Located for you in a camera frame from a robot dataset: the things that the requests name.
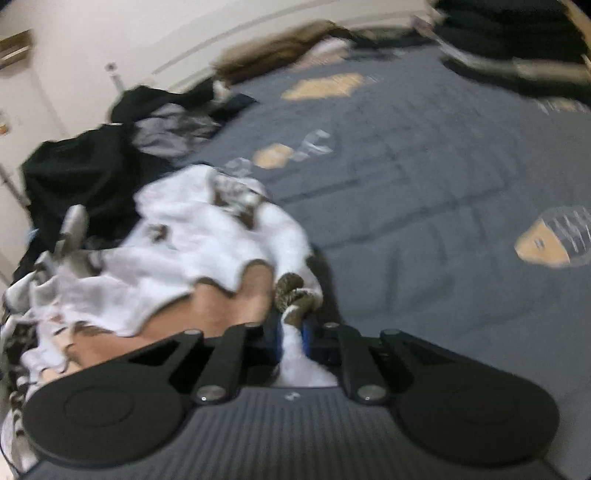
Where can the cardboard box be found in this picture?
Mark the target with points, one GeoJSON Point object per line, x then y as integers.
{"type": "Point", "coordinates": [14, 48]}

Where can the dark hanging wall tool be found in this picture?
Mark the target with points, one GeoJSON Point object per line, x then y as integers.
{"type": "Point", "coordinates": [111, 69]}

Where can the white fleece garment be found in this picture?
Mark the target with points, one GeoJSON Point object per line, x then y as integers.
{"type": "Point", "coordinates": [194, 249]}

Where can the white wardrobe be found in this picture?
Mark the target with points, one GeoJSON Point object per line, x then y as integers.
{"type": "Point", "coordinates": [27, 138]}

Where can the large black clothes pile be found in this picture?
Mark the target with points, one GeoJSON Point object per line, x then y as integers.
{"type": "Point", "coordinates": [78, 180]}

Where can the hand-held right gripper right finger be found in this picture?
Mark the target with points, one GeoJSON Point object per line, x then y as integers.
{"type": "Point", "coordinates": [306, 342]}

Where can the small black garment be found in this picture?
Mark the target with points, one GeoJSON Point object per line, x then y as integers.
{"type": "Point", "coordinates": [152, 101]}

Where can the peach cloth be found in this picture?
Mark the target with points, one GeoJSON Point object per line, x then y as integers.
{"type": "Point", "coordinates": [207, 314]}

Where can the grey quilted bedspread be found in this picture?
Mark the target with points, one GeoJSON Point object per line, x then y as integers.
{"type": "Point", "coordinates": [415, 184]}

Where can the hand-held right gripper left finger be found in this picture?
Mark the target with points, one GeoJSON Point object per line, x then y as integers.
{"type": "Point", "coordinates": [275, 344]}

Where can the grey crumpled garment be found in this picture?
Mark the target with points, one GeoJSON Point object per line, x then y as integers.
{"type": "Point", "coordinates": [171, 131]}

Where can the folded brown blanket stack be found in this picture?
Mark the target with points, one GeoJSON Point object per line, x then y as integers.
{"type": "Point", "coordinates": [277, 46]}

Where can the black white patterned cloth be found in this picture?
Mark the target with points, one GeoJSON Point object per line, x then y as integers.
{"type": "Point", "coordinates": [14, 344]}

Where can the stack of folded black clothes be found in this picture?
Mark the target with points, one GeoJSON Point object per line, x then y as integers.
{"type": "Point", "coordinates": [508, 37]}

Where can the dark navy garment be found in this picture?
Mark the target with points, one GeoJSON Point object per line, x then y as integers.
{"type": "Point", "coordinates": [240, 102]}

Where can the white headboard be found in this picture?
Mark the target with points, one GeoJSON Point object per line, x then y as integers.
{"type": "Point", "coordinates": [258, 32]}

